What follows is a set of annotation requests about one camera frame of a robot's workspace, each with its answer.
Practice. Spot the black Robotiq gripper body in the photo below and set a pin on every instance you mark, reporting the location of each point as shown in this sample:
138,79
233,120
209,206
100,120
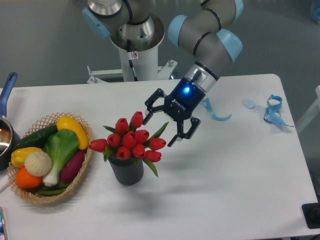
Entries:
181,102

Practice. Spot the red tulip bouquet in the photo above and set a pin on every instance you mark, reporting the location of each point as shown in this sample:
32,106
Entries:
128,141

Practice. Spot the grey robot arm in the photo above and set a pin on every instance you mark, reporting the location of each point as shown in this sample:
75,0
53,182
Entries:
137,33

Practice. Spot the dark grey ribbed vase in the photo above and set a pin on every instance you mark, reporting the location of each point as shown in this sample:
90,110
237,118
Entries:
127,172

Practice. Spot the blue curved plastic strip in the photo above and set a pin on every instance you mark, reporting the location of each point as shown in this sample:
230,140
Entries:
207,104

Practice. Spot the pale blue bottle cap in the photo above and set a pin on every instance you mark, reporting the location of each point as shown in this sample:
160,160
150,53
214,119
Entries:
248,103

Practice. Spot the blue ribbon tangle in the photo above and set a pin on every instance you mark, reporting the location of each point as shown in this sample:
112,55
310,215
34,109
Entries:
272,114

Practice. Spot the yellow squash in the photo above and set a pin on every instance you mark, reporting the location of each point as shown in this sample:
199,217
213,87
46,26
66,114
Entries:
69,123

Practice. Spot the green bok choy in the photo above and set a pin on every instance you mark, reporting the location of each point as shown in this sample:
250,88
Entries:
60,147

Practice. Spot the purple sweet potato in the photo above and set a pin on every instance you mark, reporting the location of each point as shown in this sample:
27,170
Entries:
71,169

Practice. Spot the green cucumber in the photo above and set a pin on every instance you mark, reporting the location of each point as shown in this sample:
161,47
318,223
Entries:
36,139

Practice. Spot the green pea pods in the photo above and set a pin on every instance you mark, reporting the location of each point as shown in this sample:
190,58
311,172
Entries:
52,191

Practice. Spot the white garlic bulb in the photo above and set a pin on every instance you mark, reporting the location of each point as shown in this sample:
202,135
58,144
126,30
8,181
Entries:
38,163

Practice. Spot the yellow bell pepper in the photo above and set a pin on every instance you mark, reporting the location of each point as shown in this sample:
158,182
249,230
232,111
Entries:
19,156

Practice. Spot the orange fruit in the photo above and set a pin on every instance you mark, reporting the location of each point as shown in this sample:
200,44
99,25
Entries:
25,180

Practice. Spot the black device at table edge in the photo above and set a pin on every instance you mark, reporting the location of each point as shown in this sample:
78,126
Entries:
311,212

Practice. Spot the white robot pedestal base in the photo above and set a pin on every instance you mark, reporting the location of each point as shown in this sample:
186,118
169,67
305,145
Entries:
135,66

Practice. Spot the white frame at right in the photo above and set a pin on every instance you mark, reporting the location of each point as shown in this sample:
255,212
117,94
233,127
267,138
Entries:
310,114

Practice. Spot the blue handled saucepan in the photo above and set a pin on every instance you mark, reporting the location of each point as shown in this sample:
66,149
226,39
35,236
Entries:
8,136

